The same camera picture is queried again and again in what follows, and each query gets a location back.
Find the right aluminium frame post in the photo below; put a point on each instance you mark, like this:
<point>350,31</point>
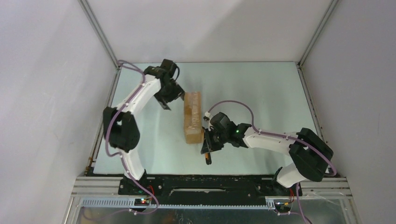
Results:
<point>319,29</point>

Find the left controller board with leds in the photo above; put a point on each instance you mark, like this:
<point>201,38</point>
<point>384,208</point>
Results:
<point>142,202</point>

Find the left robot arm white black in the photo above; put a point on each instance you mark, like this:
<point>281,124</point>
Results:
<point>121,132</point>

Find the controller board with leds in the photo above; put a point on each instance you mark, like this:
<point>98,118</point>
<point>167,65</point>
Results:
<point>283,208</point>
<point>142,202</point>

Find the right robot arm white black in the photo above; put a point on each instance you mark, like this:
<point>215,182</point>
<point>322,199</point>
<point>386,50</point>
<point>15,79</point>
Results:
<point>310,155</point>

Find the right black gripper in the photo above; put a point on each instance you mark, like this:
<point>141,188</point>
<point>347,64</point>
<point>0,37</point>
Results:
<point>208,145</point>

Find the aluminium frame post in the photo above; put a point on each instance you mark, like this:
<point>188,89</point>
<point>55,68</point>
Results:
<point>319,29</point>
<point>98,30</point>

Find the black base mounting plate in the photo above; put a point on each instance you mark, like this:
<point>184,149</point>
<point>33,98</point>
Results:
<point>216,190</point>

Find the right controller board with leds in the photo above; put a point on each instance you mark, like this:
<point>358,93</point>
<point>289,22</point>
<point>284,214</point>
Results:
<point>283,208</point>

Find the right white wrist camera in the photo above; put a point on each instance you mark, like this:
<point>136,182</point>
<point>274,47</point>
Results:
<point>219,122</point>

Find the brown cardboard express box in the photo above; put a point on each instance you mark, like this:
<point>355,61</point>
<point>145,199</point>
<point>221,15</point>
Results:
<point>193,131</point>

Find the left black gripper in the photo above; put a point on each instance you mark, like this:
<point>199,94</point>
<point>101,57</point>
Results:
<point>178,92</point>

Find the left aluminium frame post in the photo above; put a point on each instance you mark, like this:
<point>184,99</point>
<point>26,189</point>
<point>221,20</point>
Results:
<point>98,30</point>

